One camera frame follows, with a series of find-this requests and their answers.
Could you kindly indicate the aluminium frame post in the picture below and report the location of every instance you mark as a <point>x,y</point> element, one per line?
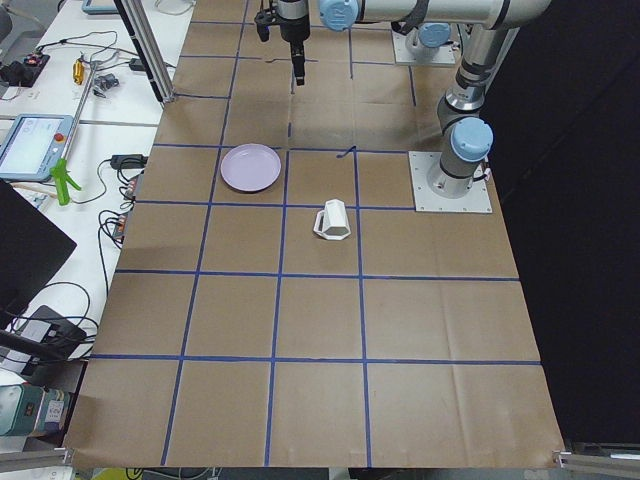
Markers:
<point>140,32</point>

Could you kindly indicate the white faceted cup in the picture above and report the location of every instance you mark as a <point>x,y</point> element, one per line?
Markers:
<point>332,223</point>

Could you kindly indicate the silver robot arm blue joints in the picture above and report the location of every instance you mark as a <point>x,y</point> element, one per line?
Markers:
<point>467,139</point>

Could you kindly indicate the yellow tool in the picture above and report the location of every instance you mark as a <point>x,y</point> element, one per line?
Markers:
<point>78,72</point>

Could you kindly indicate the lilac plate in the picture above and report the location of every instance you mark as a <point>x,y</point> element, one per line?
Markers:
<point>250,167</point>

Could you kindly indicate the green box device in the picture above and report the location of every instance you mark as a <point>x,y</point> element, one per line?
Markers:
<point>33,411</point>

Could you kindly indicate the black monitor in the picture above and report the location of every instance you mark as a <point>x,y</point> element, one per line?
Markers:
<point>33,250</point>

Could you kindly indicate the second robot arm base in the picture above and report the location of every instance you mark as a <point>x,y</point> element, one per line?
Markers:
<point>427,38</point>

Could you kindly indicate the black tablet device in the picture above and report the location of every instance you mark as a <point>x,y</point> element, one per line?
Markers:
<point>56,335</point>

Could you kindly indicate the black power adapter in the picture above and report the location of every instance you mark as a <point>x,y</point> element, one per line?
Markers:
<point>128,161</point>

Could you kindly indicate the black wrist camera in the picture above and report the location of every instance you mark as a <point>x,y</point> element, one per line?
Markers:
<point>264,20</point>

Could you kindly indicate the blue teach pendant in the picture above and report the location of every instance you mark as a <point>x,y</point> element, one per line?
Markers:
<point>33,146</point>

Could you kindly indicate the green plastic clamp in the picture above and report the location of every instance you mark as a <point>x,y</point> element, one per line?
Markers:
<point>62,181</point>

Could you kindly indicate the black electronics board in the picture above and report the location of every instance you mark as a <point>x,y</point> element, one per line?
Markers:
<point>26,72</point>

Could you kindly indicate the long metal rod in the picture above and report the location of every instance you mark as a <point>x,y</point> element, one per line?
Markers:
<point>77,116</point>

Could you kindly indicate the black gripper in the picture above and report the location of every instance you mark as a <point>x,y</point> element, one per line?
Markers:
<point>293,21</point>

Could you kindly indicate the brown paper table cover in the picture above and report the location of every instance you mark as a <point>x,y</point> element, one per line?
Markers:
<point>234,335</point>

